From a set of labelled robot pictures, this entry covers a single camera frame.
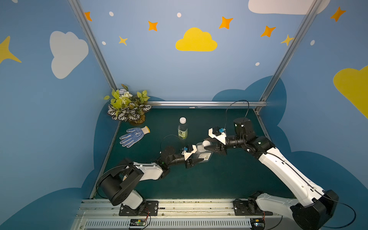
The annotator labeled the square clear bottle white label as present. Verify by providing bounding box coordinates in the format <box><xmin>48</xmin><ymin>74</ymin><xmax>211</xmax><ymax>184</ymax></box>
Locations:
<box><xmin>192</xmin><ymin>142</ymin><xmax>213</xmax><ymax>163</ymax></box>

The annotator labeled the circuit board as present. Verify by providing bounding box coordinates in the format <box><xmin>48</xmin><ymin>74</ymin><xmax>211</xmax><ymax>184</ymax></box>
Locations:
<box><xmin>250</xmin><ymin>218</ymin><xmax>265</xmax><ymax>230</ymax></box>
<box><xmin>129</xmin><ymin>219</ymin><xmax>146</xmax><ymax>228</ymax></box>

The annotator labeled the aluminium front rail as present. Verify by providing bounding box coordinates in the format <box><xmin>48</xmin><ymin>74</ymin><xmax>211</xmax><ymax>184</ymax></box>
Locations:
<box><xmin>71</xmin><ymin>199</ymin><xmax>300</xmax><ymax>230</ymax></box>

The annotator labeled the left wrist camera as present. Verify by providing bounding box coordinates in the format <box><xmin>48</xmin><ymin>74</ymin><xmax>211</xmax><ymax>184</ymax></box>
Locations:
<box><xmin>182</xmin><ymin>145</ymin><xmax>197</xmax><ymax>161</ymax></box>

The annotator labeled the artificial potted plant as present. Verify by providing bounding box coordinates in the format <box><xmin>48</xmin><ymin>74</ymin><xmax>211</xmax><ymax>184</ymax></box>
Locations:
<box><xmin>103</xmin><ymin>84</ymin><xmax>152</xmax><ymax>125</ymax></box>

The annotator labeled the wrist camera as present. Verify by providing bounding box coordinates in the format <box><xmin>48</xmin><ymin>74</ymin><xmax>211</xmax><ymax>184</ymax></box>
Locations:
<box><xmin>182</xmin><ymin>145</ymin><xmax>197</xmax><ymax>161</ymax></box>
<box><xmin>209</xmin><ymin>126</ymin><xmax>227</xmax><ymax>145</ymax></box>

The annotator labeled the aluminium corner post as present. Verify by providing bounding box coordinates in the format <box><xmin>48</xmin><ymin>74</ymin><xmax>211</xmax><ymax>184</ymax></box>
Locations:
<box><xmin>68</xmin><ymin>0</ymin><xmax>118</xmax><ymax>90</ymax></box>
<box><xmin>259</xmin><ymin>0</ymin><xmax>323</xmax><ymax>103</ymax></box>

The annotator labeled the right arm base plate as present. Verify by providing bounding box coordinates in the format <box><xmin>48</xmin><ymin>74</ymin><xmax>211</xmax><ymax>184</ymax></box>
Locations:
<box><xmin>233</xmin><ymin>199</ymin><xmax>273</xmax><ymax>216</ymax></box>

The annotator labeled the round clear bottle green label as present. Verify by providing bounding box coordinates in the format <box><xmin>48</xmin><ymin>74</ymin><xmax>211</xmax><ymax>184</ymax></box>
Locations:
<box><xmin>178</xmin><ymin>123</ymin><xmax>188</xmax><ymax>140</ymax></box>

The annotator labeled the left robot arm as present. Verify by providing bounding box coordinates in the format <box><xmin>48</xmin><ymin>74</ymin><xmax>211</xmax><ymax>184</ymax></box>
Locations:
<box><xmin>96</xmin><ymin>145</ymin><xmax>205</xmax><ymax>215</ymax></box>

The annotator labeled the aluminium rail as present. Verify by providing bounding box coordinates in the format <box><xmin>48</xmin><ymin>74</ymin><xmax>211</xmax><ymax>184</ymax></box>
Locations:
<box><xmin>148</xmin><ymin>101</ymin><xmax>267</xmax><ymax>108</ymax></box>
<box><xmin>71</xmin><ymin>199</ymin><xmax>300</xmax><ymax>230</ymax></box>

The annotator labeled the right aluminium corner post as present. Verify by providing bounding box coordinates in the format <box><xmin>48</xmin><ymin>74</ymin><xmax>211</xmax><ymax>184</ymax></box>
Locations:
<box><xmin>259</xmin><ymin>0</ymin><xmax>323</xmax><ymax>103</ymax></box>

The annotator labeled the left circuit board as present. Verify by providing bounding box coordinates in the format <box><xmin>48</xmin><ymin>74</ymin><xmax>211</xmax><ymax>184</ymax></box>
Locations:
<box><xmin>129</xmin><ymin>219</ymin><xmax>146</xmax><ymax>228</ymax></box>

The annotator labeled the blue dotted work glove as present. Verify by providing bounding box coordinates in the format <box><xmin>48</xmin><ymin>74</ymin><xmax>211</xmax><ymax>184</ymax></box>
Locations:
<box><xmin>119</xmin><ymin>126</ymin><xmax>150</xmax><ymax>148</ymax></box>

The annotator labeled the left aluminium corner post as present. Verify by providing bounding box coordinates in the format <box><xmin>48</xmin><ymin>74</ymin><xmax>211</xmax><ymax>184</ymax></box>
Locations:
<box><xmin>68</xmin><ymin>0</ymin><xmax>118</xmax><ymax>90</ymax></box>

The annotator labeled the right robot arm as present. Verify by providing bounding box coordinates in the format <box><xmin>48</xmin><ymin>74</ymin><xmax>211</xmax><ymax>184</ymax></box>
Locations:
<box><xmin>205</xmin><ymin>117</ymin><xmax>339</xmax><ymax>230</ymax></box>

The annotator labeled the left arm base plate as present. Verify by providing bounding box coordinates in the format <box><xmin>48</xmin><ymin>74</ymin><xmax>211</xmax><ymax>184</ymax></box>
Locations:
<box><xmin>119</xmin><ymin>200</ymin><xmax>159</xmax><ymax>216</ymax></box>

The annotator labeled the right circuit board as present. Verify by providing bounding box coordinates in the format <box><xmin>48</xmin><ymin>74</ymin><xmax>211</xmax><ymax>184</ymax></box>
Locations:
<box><xmin>250</xmin><ymin>218</ymin><xmax>265</xmax><ymax>230</ymax></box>

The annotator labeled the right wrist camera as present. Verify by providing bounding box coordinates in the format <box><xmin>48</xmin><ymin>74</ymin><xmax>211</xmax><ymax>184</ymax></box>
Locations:
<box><xmin>209</xmin><ymin>126</ymin><xmax>227</xmax><ymax>145</ymax></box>

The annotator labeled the aluminium back rail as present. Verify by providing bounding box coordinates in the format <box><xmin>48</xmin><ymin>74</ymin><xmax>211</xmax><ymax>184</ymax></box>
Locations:
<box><xmin>148</xmin><ymin>101</ymin><xmax>267</xmax><ymax>108</ymax></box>

